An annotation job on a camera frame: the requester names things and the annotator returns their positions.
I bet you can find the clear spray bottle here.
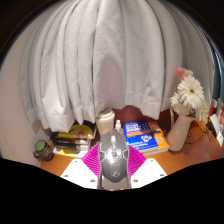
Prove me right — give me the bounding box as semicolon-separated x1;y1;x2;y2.
113;119;124;135

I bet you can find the blue book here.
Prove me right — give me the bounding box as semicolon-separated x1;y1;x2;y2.
122;119;159;154

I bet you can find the dark green mug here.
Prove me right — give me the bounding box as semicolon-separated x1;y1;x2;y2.
33;139;55;163

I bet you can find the white curtain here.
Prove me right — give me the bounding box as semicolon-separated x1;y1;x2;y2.
19;0;216;133

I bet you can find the white tumbler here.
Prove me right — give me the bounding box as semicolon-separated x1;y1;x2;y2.
95;107;116;138

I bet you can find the grey black computer mouse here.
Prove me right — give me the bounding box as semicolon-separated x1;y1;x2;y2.
98;131;130;184

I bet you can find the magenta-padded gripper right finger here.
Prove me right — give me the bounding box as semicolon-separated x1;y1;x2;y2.
127;144;168;190

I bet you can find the orange book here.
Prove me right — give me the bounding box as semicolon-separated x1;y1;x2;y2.
146;121;171;155

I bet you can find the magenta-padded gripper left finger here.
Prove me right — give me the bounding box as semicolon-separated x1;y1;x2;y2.
60;143;102;190

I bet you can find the white flat device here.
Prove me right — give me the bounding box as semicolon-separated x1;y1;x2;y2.
205;113;224;148

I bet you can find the yellow and black book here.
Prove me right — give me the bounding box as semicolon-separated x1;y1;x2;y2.
50;120;98;140

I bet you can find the white ceramic vase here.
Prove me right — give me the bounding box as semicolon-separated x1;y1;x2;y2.
166;113;196;153

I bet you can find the white artificial flower bouquet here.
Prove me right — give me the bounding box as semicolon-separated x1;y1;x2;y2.
169;67;210;123

